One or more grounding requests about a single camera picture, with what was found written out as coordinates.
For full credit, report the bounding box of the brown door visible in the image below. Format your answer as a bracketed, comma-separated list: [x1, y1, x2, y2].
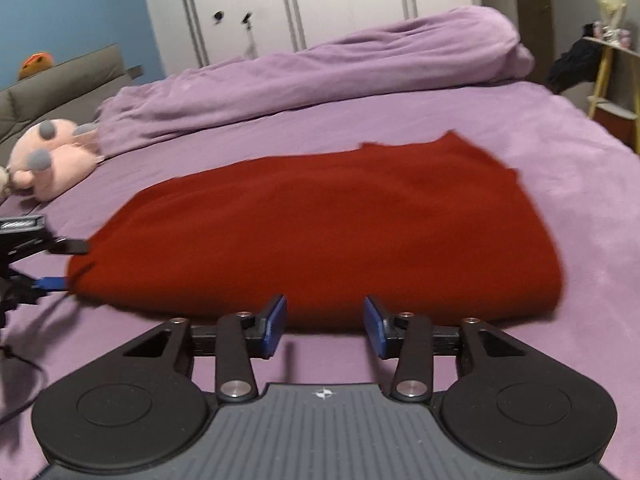
[510, 0, 557, 86]

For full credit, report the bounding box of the pink plush toy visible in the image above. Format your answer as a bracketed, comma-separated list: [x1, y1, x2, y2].
[0, 119, 106, 203]

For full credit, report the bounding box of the purple crumpled duvet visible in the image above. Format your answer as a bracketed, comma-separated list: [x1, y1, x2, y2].
[95, 6, 536, 158]

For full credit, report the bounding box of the black clothes pile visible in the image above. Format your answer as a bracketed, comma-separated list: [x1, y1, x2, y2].
[547, 37, 608, 95]

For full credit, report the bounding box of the yellow side shelf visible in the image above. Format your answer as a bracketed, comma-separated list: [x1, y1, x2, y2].
[582, 35, 640, 153]

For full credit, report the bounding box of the wrapped flower bouquet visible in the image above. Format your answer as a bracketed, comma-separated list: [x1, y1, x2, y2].
[591, 0, 630, 43]

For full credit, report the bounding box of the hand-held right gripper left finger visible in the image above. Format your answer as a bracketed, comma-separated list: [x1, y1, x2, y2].
[121, 294, 289, 404]

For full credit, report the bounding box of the grey padded headboard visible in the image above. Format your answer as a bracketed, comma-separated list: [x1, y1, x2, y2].
[0, 44, 143, 148]

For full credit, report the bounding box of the red knit button cardigan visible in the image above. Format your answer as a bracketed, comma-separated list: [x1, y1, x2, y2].
[66, 130, 566, 333]

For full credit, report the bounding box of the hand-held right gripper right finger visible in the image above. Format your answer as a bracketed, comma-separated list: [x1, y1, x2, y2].
[363, 295, 527, 403]

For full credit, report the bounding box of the orange plush toy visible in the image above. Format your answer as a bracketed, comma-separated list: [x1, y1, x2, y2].
[18, 51, 55, 81]

